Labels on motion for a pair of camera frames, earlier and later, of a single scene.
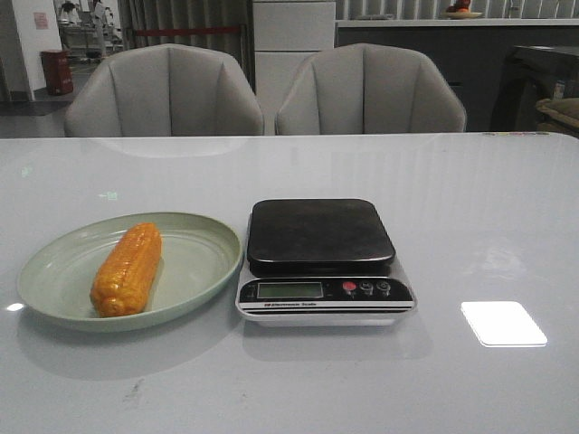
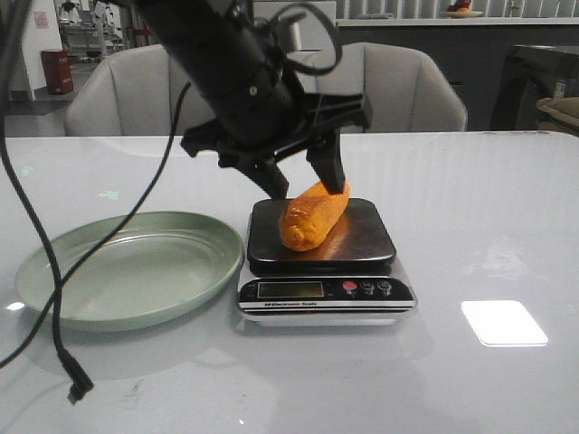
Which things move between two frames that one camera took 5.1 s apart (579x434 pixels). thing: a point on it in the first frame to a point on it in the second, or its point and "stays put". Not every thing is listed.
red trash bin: [58, 70] stays put
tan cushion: [565, 109] stays put
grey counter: [472, 52] stays put
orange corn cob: [124, 279] to [308, 215]
